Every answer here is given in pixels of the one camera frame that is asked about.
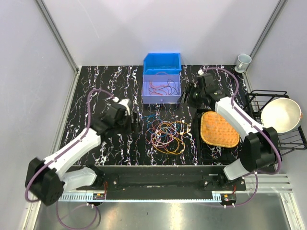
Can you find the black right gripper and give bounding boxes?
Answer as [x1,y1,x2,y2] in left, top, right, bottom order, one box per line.
[177,82,205,110]

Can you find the blue thin cable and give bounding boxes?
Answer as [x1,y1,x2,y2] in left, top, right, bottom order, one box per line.
[141,114,176,138]

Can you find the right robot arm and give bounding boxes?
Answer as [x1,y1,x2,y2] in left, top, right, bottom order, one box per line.
[178,74,282,190]

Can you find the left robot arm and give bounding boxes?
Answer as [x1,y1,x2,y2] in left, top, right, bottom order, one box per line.
[25,99,141,206]

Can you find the lavender plastic tray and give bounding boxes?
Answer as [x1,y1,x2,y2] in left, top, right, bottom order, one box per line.
[142,74,181,104]

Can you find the blue plastic bin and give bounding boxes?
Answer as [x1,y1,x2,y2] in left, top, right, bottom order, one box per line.
[143,53,182,75]

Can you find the woven orange bamboo mat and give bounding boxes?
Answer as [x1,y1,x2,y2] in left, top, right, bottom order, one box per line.
[200,111,240,148]

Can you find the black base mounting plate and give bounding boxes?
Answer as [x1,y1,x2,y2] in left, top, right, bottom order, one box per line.
[71,164,247,200]

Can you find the black plastic tray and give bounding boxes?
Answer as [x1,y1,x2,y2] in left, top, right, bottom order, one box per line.
[192,109,242,165]

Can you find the white ceramic mug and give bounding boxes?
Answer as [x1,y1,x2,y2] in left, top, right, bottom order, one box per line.
[235,54,252,73]

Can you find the large white bowl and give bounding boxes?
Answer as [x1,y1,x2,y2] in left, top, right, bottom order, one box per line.
[260,98,303,134]

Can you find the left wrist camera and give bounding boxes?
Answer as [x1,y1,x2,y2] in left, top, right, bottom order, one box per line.
[118,99,132,115]

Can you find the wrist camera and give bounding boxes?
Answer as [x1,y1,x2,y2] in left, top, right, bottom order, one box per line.
[198,69,213,78]
[118,99,132,115]

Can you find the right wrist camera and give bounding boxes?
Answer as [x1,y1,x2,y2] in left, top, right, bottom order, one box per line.
[198,69,213,78]

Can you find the yellow thin cable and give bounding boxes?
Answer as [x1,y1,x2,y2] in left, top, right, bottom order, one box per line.
[153,121,192,155]

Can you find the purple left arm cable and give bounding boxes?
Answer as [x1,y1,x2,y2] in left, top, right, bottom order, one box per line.
[24,88,119,230]

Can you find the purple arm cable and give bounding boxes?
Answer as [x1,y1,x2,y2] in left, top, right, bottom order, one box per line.
[199,67,283,208]
[24,88,119,230]

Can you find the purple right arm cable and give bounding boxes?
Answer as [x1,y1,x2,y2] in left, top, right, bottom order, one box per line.
[199,67,283,208]

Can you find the black wire dish rack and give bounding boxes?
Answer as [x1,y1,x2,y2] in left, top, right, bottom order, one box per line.
[245,90,307,156]

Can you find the aluminium frame rail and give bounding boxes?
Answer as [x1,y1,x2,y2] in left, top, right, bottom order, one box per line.
[48,174,292,206]

